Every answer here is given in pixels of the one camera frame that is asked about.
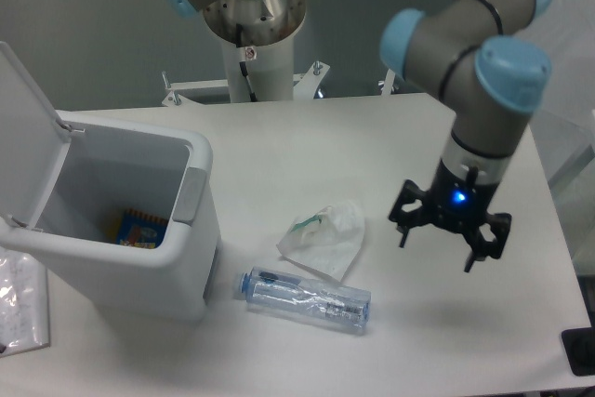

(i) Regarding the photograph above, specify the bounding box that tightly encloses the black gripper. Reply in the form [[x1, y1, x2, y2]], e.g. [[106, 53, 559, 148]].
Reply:
[[388, 160, 512, 272]]

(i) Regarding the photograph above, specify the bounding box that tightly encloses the white plastic trash can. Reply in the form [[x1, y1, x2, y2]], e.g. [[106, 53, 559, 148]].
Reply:
[[1, 45, 220, 321]]

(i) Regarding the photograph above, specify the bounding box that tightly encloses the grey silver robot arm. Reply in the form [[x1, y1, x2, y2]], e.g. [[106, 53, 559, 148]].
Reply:
[[167, 0, 551, 263]]

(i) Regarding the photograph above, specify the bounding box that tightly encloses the white plastic wrapper bag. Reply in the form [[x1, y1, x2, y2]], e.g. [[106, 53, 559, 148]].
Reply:
[[277, 200, 365, 283]]

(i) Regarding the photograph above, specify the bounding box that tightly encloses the clear crushed plastic bottle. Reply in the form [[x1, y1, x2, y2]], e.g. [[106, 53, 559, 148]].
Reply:
[[233, 267, 371, 332]]

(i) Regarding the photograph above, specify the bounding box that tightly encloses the black device at table edge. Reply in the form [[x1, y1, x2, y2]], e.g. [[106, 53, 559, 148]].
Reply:
[[561, 327, 594, 377]]

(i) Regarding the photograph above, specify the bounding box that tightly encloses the colourful snack packet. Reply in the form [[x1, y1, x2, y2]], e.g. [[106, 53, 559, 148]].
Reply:
[[106, 208, 168, 249]]

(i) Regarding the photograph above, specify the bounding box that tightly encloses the clear bag on board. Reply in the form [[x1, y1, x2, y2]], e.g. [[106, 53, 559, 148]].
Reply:
[[1, 248, 50, 358]]

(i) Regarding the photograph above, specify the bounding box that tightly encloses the black pedestal cable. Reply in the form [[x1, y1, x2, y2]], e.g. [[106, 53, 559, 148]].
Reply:
[[234, 24, 259, 103]]

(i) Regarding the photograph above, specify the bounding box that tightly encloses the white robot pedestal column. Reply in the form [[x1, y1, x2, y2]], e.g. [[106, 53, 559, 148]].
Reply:
[[203, 0, 308, 103]]

